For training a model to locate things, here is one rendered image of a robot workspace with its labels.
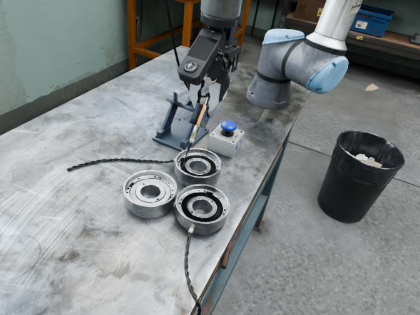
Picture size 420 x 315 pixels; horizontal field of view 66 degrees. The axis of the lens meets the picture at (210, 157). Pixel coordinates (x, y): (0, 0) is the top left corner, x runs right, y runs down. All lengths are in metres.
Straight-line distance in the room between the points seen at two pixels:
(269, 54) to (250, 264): 0.98
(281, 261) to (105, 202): 1.14
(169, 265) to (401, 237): 1.68
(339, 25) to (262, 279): 1.09
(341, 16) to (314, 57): 0.12
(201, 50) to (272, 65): 0.44
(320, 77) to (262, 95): 0.21
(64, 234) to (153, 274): 0.18
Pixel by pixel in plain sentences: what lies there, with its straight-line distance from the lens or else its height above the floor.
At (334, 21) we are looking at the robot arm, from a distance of 0.95.
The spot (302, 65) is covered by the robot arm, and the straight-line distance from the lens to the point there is 0.97.
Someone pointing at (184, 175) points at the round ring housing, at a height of 0.83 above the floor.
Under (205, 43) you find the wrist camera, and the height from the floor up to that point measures 1.09.
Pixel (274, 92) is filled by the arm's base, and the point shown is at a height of 0.86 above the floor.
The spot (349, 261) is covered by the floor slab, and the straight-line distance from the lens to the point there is 1.82.
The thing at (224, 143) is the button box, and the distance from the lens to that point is 0.80.
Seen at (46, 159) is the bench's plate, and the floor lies 0.80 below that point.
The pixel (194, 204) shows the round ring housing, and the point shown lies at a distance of 0.65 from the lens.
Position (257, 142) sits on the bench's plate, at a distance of 0.90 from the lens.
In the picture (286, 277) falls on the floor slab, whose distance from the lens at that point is 1.62.
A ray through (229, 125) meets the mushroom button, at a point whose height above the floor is 0.87.
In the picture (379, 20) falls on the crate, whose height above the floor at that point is 0.61.
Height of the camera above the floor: 1.28
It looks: 37 degrees down
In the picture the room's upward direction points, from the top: 9 degrees clockwise
